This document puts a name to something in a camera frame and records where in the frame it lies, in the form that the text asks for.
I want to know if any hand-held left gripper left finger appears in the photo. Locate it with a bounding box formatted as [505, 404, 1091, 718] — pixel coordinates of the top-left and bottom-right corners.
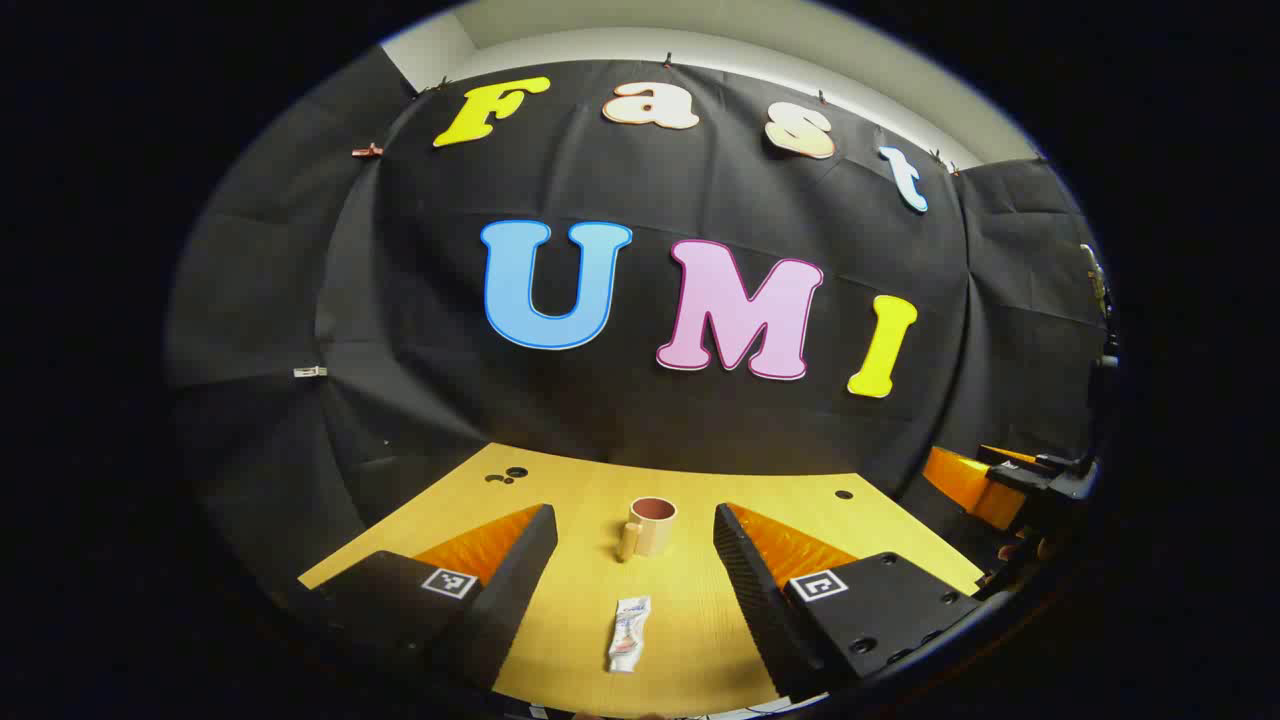
[298, 503, 559, 693]

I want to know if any beige cup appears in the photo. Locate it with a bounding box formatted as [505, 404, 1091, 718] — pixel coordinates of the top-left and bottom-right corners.
[617, 497, 678, 563]

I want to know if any black backdrop cloth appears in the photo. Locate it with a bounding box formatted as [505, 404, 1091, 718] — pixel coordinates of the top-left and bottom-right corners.
[165, 45, 1111, 601]

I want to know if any wooden desktop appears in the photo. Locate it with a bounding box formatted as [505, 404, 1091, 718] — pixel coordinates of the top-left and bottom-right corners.
[298, 442, 986, 719]

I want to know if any metal clamp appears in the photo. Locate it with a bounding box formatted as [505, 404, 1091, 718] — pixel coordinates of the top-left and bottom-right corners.
[1084, 244, 1110, 317]

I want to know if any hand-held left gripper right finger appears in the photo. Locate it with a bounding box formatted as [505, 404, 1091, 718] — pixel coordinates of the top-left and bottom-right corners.
[714, 503, 986, 701]

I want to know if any white toothpaste tube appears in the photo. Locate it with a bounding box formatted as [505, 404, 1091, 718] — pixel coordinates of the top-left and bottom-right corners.
[607, 596, 652, 674]

